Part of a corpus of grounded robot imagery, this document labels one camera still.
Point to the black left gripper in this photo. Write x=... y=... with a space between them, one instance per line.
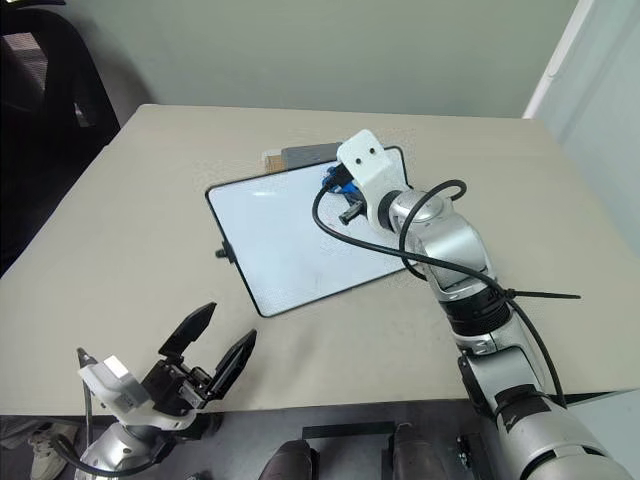
x=172 y=385

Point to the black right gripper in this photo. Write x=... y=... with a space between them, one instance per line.
x=338 y=175

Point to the blue whiteboard eraser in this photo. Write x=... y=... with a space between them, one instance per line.
x=347 y=189

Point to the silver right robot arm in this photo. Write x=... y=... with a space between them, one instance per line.
x=450 y=245

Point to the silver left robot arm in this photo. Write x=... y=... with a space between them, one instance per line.
x=110 y=450

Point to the black-framed whiteboard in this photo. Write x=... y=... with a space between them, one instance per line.
x=280 y=240

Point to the black whiteboard pen clip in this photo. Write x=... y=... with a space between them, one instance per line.
x=226 y=252

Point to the gray flat box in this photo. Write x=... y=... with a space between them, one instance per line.
x=305 y=152

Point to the brown and white small box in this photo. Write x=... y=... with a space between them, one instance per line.
x=274 y=162

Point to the dark rounded shape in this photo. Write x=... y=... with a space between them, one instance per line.
x=412 y=452
x=290 y=462

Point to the white sneaker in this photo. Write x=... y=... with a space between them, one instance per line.
x=47 y=450

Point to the gray trouser leg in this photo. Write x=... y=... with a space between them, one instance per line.
x=20 y=430

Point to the black office chair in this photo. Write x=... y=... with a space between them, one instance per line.
x=40 y=125

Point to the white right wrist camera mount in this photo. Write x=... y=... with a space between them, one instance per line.
x=372 y=170

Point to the black metal frame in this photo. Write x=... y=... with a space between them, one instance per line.
x=345 y=430

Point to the black metal bracket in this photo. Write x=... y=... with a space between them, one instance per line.
x=467 y=452

